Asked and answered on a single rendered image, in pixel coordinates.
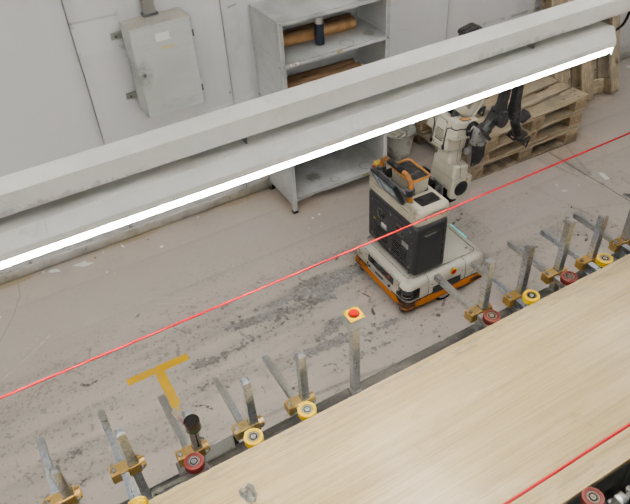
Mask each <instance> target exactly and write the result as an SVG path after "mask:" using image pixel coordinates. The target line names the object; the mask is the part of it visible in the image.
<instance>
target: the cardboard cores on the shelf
mask: <svg viewBox="0 0 630 504"><path fill-rule="evenodd" d="M314 23H315V22H313V23H309V24H305V25H302V26H298V27H294V28H291V29H287V30H284V31H283V38H284V47H287V46H291V45H294V44H298V43H302V42H306V41H309V40H313V39H315V26H314ZM323 23H324V36H328V35H331V34H335V33H339V32H343V31H346V30H350V29H354V28H356V25H357V23H356V19H355V17H354V16H351V14H350V13H345V14H342V15H338V16H334V17H331V18H327V19H324V20H323ZM360 66H362V65H361V63H360V62H356V63H355V60H354V59H353V58H351V59H347V60H343V61H340V62H336V63H333V64H329V65H326V66H322V67H318V68H315V69H311V70H308V71H304V72H301V73H297V74H294V75H290V76H287V86H288V88H291V87H295V86H298V85H301V84H304V83H308V82H311V81H314V80H317V79H321V78H324V77H327V76H330V75H334V74H337V73H340V72H343V71H347V70H350V69H353V68H356V67H360Z"/></svg>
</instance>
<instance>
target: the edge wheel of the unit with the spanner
mask: <svg viewBox="0 0 630 504"><path fill-rule="evenodd" d="M184 467H185V470H186V471H187V472H188V473H189V474H198V473H200V472H201V471H202V470H203V469H204V467H205V461H204V457H203V455H202V454H200V453H198V452H193V453H190V454H188V455H187V456H186V457H185V459H184Z"/></svg>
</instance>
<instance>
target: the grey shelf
mask: <svg viewBox="0 0 630 504"><path fill-rule="evenodd" d="M248 5H249V13H250V22H251V30H252V39H253V48H254V56H255V65H256V73H257V82H258V91H259V97H262V96H265V95H269V94H272V93H275V92H278V91H282V90H285V89H288V86H287V76H290V75H294V74H297V73H301V72H304V71H308V70H311V69H315V68H318V67H322V66H326V65H329V64H333V63H336V62H340V61H343V60H347V59H351V58H353V59H354V60H355V63H356V62H360V63H361V65H362V66H363V65H366V64H369V63H373V62H376V61H379V60H382V59H386V58H389V53H390V13H391V0H263V1H259V2H255V3H251V4H248ZM358 8H359V9H358ZM358 11H359V12H358ZM345 13H350V14H351V16H354V17H355V19H356V23H357V25H356V28H354V29H350V30H346V31H343V32H339V33H335V34H331V35H328V36H324V45H321V46H318V45H316V44H315V39H313V40H309V41H306V42H302V43H298V44H294V45H291V46H287V47H284V38H283V31H284V30H287V29H291V28H294V27H298V26H302V25H305V24H309V23H313V22H315V18H317V17H321V16H323V20H324V19H327V18H331V17H334V16H338V15H342V14H345ZM358 16H359V17H358ZM280 33H281V34H280ZM281 42H282V43H281ZM281 45H282V46H281ZM353 49H354V51H353ZM281 81H282V82H281ZM284 81H285V82H284ZM387 134H388V132H386V133H383V134H380V135H377V136H374V137H371V138H369V139H366V140H363V141H360V142H357V143H355V144H352V145H349V146H346V147H343V148H340V149H338V150H335V151H332V152H329V153H326V154H324V155H321V156H318V157H315V158H312V159H309V160H307V161H304V162H301V163H298V164H295V165H293V166H290V167H287V168H284V169H281V170H278V171H276V172H273V173H270V174H268V177H269V188H270V189H271V190H272V189H275V187H276V188H277V189H278V190H279V191H280V192H281V193H282V194H283V195H284V196H285V197H286V198H287V199H288V201H289V202H290V203H291V204H292V213H293V214H296V213H298V204H297V202H298V201H300V200H302V199H305V198H308V197H310V196H312V195H314V194H316V193H319V192H322V191H325V190H328V189H332V188H335V187H337V186H340V185H343V184H345V183H348V182H351V181H353V180H356V179H359V178H361V177H364V176H367V175H369V174H370V173H371V170H370V168H371V167H372V165H374V161H376V160H379V159H381V158H382V157H385V156H387Z"/></svg>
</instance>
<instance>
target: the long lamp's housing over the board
mask: <svg viewBox="0 0 630 504"><path fill-rule="evenodd" d="M617 41H618V39H617V33H616V28H615V26H613V25H610V24H608V23H605V22H603V21H598V22H595V23H592V24H589V25H586V26H583V27H580V28H577V29H574V30H571V31H568V32H565V33H562V34H559V35H556V36H553V37H550V38H547V39H544V40H541V41H538V42H535V45H534V49H532V48H530V47H528V46H526V45H525V46H522V47H519V48H516V49H513V50H510V51H507V52H504V53H501V54H498V55H495V56H492V57H489V58H486V59H483V60H480V61H477V62H474V63H471V64H468V65H465V66H462V67H458V68H455V69H452V70H449V71H446V72H443V73H440V74H437V75H434V76H431V77H428V78H425V79H422V80H419V81H416V82H413V83H410V84H407V85H404V86H401V87H398V88H395V89H392V90H388V91H385V92H382V93H379V94H376V95H373V96H370V97H367V98H364V99H361V100H358V101H355V102H352V103H349V104H346V105H343V106H340V107H337V108H334V109H331V110H328V111H325V112H322V113H319V114H315V115H312V116H309V117H306V118H303V119H300V120H297V121H294V122H291V123H288V124H285V125H282V126H279V127H276V128H273V129H270V130H267V131H264V132H261V133H258V134H255V135H252V136H249V137H247V143H248V144H246V143H245V142H244V141H243V140H242V139H239V140H236V141H233V142H230V143H227V144H224V145H221V146H218V147H215V148H212V149H209V150H206V151H203V152H200V153H197V154H194V155H191V156H188V157H185V158H182V159H179V160H176V161H172V162H169V163H166V164H163V165H160V166H157V167H154V168H151V169H148V170H145V171H142V172H139V173H136V174H133V175H130V176H127V177H124V178H121V179H118V180H115V181H112V182H109V183H106V184H102V185H99V186H96V187H93V188H90V189H87V190H84V191H81V192H78V193H75V194H72V195H69V196H66V197H63V198H60V199H57V200H54V201H51V202H48V203H45V204H42V205H39V206H36V207H33V208H29V209H26V210H23V211H20V212H17V213H14V214H11V215H8V216H5V217H2V218H0V262H2V261H5V260H8V259H11V258H14V257H16V256H19V255H22V254H25V253H28V252H31V251H34V250H36V249H39V248H42V247H45V246H48V245H51V244H53V243H56V242H59V241H62V240H65V239H68V238H71V237H73V236H76V235H79V234H82V233H85V232H88V231H91V230H93V229H96V228H99V227H102V226H105V225H108V224H110V223H113V222H116V221H119V220H122V219H125V218H128V217H130V216H133V215H136V214H139V213H142V212H145V211H147V210H150V209H153V208H156V207H159V206H162V205H165V204H167V203H170V202H173V201H176V200H179V199H182V198H184V197H187V196H190V195H193V194H196V193H199V192H202V191H204V190H207V189H210V188H213V187H216V186H219V185H221V184H224V183H227V182H230V181H233V180H236V179H239V178H241V177H244V176H247V175H250V174H253V173H256V172H258V171H261V170H264V169H267V168H270V167H273V166H276V165H278V164H281V163H284V162H287V161H290V160H293V159H295V158H298V157H301V156H304V155H307V154H310V153H313V152H315V151H318V150H321V149H324V148H327V147H330V146H332V145H335V144H338V143H341V142H344V141H347V140H350V139H352V138H355V137H358V136H361V135H364V134H367V133H369V132H372V131H375V130H378V129H381V128H384V127H387V126H389V125H392V124H395V123H398V122H401V121H404V120H406V119H409V118H412V117H415V116H418V115H421V114H424V113H426V112H429V111H432V110H435V109H438V108H441V107H443V106H446V105H449V104H452V103H455V102H458V101H461V100H463V99H466V98H469V97H472V96H475V95H478V94H480V93H483V92H486V91H489V90H492V89H495V88H498V87H500V86H503V85H506V84H509V83H512V82H515V81H517V80H520V79H523V78H526V77H529V76H532V75H535V74H537V73H540V72H543V71H546V70H549V69H552V68H554V67H557V66H560V65H563V64H566V63H569V62H572V61H574V60H577V59H580V58H583V57H586V56H589V55H591V54H594V53H597V52H600V51H603V50H606V49H609V48H610V51H609V53H610V54H614V50H615V46H616V45H617Z"/></svg>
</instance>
